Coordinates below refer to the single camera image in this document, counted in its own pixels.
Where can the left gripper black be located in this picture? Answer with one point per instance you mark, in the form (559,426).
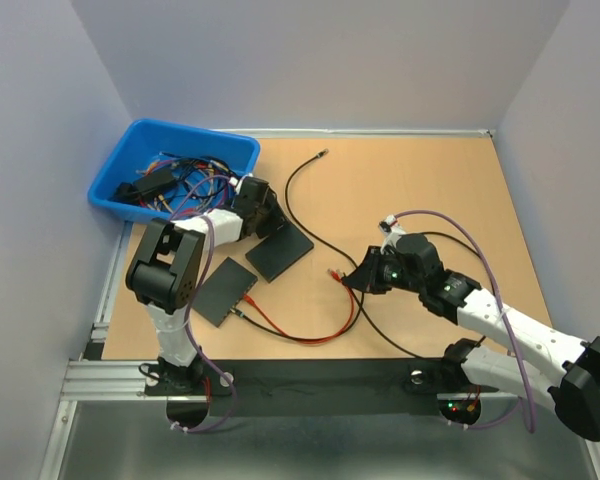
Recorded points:
(277,217)

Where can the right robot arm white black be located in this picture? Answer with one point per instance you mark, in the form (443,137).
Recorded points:
(545,366)

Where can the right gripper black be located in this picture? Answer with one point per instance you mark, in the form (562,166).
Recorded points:
(370,269)

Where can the black base mat strip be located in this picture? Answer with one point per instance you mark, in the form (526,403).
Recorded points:
(293,388)

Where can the blue plastic bin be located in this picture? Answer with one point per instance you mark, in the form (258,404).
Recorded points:
(148,139)

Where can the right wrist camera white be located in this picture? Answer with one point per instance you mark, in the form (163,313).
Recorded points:
(391,230)

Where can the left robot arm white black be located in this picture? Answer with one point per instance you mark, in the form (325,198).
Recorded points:
(163,274)

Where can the aluminium frame rail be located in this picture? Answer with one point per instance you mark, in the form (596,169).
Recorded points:
(308,314)

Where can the black network switch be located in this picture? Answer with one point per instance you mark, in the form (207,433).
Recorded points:
(222,291)
(279,252)

